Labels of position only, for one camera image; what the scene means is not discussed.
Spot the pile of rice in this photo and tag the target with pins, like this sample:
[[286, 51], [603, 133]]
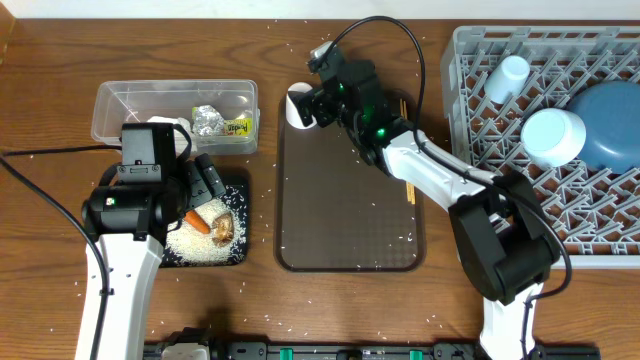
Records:
[[200, 245]]

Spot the grey dishwasher rack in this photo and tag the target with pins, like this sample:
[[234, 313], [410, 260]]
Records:
[[595, 212]]

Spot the light blue plastic cup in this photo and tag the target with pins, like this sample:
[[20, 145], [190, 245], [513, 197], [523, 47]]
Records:
[[507, 80]]

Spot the clear plastic container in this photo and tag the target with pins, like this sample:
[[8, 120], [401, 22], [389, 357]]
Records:
[[121, 102]]

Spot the dark brown serving tray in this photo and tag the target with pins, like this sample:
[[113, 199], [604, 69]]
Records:
[[337, 214]]

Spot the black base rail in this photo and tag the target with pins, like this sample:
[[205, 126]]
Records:
[[200, 343]]

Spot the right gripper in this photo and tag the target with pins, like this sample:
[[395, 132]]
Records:
[[322, 102]]

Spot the wooden chopstick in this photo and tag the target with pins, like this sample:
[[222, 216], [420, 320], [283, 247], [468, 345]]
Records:
[[410, 191], [403, 108]]

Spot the black tray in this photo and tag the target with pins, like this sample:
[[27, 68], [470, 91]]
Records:
[[240, 195]]

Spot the orange carrot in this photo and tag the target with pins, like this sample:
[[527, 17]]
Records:
[[197, 222]]

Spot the white plastic cup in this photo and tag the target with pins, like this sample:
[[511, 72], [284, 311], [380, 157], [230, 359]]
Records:
[[293, 115]]

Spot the brown food scrap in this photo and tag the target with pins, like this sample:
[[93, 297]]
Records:
[[223, 230]]

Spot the aluminium foil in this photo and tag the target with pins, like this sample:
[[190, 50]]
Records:
[[207, 121]]

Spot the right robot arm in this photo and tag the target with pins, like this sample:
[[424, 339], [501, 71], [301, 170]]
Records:
[[504, 244]]

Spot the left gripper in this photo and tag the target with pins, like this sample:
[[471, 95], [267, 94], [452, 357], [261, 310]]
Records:
[[202, 193]]

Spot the white napkin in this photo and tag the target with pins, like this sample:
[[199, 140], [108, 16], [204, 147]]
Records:
[[184, 123]]

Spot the light blue bowl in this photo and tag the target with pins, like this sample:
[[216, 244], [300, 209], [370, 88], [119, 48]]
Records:
[[553, 137]]

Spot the dark blue plate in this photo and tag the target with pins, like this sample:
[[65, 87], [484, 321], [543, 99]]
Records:
[[610, 113]]

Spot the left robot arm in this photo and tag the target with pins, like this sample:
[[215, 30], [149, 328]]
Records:
[[121, 271]]

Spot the green yellow snack wrapper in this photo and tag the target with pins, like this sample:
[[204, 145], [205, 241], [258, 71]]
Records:
[[238, 127]]

